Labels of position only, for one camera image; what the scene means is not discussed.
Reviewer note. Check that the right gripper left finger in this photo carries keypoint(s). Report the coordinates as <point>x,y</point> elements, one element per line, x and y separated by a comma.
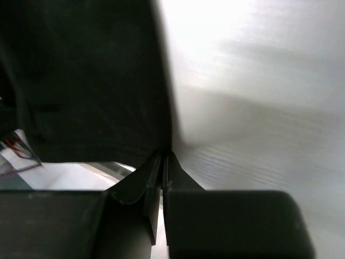
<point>128,226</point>

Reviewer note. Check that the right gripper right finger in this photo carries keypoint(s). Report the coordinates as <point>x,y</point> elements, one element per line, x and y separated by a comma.
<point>203,223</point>

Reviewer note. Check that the black t shirt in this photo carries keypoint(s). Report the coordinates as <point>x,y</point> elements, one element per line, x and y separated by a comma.
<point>89,79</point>

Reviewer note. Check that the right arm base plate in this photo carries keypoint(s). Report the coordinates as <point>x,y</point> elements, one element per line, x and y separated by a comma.
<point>18,162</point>

